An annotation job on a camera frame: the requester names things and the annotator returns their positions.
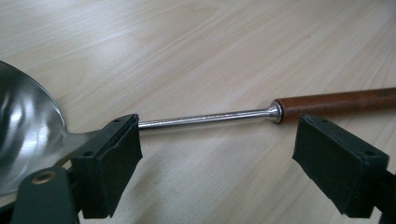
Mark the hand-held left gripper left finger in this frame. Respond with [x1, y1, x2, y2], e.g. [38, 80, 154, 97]
[70, 113, 144, 219]

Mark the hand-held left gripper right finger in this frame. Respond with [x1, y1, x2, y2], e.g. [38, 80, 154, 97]
[291, 113, 390, 219]

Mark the steel ladle with wooden handle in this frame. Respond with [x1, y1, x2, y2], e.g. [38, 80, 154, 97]
[0, 60, 396, 198]

